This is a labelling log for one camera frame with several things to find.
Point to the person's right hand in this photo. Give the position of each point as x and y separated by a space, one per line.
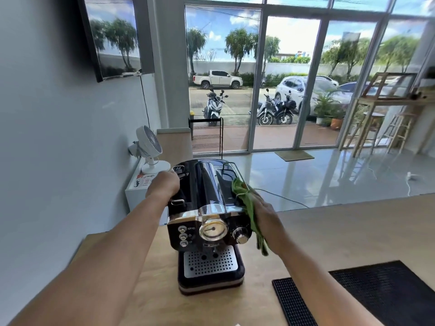
270 224

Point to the person's left hand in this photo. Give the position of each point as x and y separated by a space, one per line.
163 185

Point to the person's left fingers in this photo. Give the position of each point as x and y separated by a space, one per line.
174 183

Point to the person's right fingers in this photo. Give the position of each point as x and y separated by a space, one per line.
257 203

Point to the green cleaning cloth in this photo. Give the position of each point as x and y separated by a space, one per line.
248 203

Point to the black chrome espresso machine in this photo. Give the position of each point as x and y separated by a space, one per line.
210 213

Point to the person's right forearm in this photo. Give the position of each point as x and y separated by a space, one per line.
316 288

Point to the person's left forearm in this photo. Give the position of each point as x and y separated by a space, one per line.
102 261

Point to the red printed paper sheet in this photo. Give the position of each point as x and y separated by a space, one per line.
145 182

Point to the white low cabinet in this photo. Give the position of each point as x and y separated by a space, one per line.
139 196

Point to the white desk fan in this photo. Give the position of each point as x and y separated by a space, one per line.
148 142

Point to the brown doormat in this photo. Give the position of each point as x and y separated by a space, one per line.
294 155

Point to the white black scooter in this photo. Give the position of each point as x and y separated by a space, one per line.
213 106

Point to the grey scooter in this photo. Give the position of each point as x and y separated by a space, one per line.
265 110

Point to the narrow black rubber bar mat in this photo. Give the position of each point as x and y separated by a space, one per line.
292 305

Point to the white pickup truck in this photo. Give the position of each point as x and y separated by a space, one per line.
217 79

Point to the orange plant pot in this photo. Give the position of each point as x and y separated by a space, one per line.
336 123

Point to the green potted plant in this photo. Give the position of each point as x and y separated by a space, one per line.
325 106

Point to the white suv car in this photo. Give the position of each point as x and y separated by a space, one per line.
299 88

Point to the wooden bar stool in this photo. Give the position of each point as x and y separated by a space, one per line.
402 127
372 127

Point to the blue car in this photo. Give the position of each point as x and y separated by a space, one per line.
353 88

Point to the large black rubber bar mat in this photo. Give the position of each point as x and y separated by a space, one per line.
387 291

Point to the tall wooden table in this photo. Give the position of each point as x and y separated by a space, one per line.
390 101

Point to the wall mounted television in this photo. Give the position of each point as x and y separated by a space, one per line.
115 33

